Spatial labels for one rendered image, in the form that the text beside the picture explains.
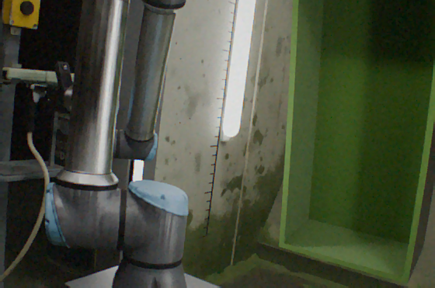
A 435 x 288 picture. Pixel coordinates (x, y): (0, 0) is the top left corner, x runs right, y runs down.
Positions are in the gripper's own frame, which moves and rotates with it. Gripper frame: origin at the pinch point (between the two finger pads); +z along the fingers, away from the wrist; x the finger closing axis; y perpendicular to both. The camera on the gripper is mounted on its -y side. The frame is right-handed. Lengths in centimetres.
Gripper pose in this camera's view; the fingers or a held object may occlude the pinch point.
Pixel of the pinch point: (38, 85)
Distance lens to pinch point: 173.1
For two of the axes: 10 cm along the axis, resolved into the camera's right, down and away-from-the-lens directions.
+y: -1.2, 9.9, 0.9
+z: -8.3, -1.5, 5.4
